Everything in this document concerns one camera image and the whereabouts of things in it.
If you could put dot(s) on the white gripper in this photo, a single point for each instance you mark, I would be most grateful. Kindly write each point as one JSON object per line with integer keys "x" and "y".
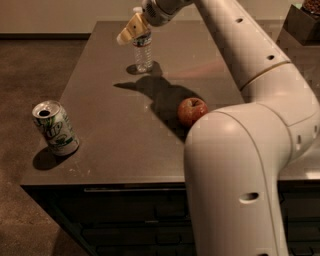
{"x": 156, "y": 14}

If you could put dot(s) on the clear plastic water bottle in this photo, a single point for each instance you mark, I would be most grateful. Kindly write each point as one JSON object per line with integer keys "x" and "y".
{"x": 143, "y": 52}

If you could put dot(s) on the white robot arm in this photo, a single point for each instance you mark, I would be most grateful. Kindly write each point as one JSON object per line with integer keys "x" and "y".
{"x": 233, "y": 155}

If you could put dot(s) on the green 7up soda can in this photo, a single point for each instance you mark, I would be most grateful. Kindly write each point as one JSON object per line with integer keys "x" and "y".
{"x": 53, "y": 122}

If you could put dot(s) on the red apple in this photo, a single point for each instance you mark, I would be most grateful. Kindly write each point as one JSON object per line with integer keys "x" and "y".
{"x": 190, "y": 110}

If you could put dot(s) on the dark box with snacks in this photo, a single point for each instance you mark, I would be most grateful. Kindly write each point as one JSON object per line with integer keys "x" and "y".
{"x": 303, "y": 22}

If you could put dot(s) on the dark cabinet with drawers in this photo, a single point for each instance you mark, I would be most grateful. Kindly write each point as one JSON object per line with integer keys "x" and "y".
{"x": 121, "y": 219}

